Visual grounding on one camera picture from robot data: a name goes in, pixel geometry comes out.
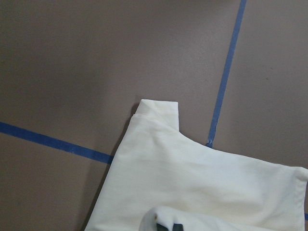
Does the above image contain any cream long sleeve shirt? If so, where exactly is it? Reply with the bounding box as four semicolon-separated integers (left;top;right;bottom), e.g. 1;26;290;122
86;99;308;231

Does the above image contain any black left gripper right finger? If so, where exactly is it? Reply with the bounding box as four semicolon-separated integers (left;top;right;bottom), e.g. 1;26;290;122
172;218;183;231

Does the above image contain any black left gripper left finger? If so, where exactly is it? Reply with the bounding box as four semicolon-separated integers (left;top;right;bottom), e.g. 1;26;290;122
155;218;170;231

